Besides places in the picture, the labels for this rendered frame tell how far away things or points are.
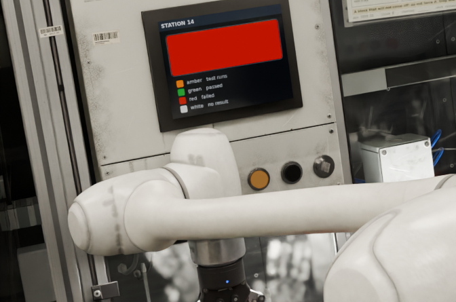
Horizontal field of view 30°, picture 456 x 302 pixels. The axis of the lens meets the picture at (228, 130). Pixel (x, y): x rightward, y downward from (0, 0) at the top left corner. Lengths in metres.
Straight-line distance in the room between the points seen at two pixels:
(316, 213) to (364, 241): 0.31
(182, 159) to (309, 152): 0.28
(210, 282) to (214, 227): 0.25
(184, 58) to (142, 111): 0.11
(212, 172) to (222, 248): 0.12
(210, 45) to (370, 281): 0.74
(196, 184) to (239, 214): 0.19
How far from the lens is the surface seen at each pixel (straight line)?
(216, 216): 1.11
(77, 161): 1.42
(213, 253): 1.33
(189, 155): 1.29
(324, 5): 1.50
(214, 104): 1.41
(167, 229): 1.15
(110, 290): 1.46
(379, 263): 0.75
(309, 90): 1.48
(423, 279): 0.75
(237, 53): 1.42
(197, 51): 1.40
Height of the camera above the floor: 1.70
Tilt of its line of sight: 8 degrees down
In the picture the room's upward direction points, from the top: 8 degrees counter-clockwise
